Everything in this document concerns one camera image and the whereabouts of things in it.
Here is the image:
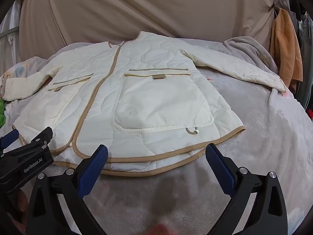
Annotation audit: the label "grey floral blanket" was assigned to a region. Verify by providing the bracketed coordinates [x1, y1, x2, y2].
[0, 38, 313, 235]

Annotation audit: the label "green cloth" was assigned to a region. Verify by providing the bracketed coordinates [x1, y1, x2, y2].
[0, 98, 6, 128]

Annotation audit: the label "metal rail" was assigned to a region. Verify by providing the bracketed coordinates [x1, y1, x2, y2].
[0, 26, 20, 40]

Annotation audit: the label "orange hanging garment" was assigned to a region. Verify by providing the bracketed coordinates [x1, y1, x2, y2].
[269, 7, 304, 93]

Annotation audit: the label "grey fleece blanket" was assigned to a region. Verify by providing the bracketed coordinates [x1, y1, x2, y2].
[222, 36, 279, 79]

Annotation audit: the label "person's left hand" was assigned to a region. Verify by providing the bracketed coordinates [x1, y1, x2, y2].
[13, 190, 28, 230]

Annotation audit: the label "cream quilted jacket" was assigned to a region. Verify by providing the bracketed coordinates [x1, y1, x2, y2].
[1, 31, 287, 177]

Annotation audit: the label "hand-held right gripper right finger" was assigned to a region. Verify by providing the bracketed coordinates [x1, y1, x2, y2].
[206, 143, 289, 235]

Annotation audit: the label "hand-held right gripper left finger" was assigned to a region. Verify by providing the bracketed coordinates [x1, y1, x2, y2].
[26, 144, 109, 235]

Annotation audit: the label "dark hanging clothes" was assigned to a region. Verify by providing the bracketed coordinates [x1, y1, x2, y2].
[289, 0, 313, 108]

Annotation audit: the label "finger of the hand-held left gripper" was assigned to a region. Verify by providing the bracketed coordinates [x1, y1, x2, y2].
[15, 127, 54, 155]
[0, 129, 20, 152]

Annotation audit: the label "beige backdrop curtain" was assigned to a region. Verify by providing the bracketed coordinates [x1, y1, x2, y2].
[18, 0, 277, 60]

